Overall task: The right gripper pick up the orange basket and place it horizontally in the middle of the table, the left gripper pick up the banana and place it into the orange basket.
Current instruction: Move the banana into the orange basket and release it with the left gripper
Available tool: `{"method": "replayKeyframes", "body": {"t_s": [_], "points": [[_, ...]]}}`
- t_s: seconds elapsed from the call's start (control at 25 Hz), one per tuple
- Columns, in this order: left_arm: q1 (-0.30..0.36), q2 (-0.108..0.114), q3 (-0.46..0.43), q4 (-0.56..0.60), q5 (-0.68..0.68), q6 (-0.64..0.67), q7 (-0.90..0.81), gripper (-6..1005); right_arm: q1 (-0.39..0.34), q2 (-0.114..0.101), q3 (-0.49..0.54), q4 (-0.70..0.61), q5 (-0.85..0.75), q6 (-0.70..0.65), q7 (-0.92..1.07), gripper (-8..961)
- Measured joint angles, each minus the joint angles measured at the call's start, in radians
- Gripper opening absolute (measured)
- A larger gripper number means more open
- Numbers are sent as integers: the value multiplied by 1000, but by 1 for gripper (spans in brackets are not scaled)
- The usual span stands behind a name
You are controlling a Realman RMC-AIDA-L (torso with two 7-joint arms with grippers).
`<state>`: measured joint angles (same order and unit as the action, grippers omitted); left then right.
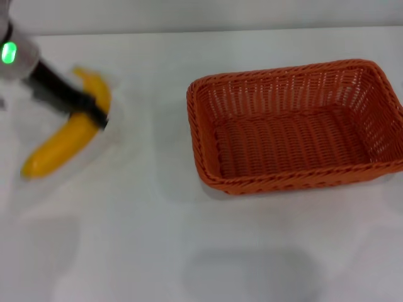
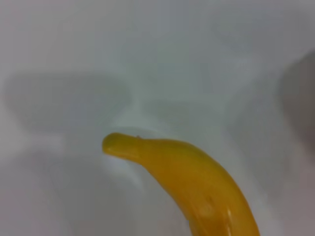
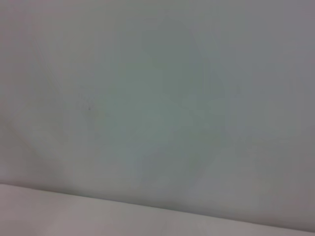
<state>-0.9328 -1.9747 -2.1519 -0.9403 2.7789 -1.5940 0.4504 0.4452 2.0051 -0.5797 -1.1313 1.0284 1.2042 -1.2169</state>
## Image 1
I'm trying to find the yellow banana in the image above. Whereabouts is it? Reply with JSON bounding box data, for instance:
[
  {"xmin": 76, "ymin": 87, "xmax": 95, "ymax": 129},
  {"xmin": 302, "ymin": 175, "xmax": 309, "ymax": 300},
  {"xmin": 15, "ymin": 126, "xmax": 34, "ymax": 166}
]
[{"xmin": 20, "ymin": 65, "xmax": 113, "ymax": 181}]

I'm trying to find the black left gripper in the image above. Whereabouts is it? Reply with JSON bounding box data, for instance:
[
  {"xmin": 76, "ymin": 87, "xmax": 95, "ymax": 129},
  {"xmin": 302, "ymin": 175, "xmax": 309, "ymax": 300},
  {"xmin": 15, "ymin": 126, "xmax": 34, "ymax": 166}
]
[{"xmin": 23, "ymin": 61, "xmax": 110, "ymax": 130}]

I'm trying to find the orange woven rectangular basket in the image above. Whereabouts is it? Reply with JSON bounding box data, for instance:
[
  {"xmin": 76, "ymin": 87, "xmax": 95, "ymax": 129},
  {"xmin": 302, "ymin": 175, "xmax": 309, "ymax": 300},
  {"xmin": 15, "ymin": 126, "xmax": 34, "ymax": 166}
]
[{"xmin": 186, "ymin": 59, "xmax": 403, "ymax": 196}]

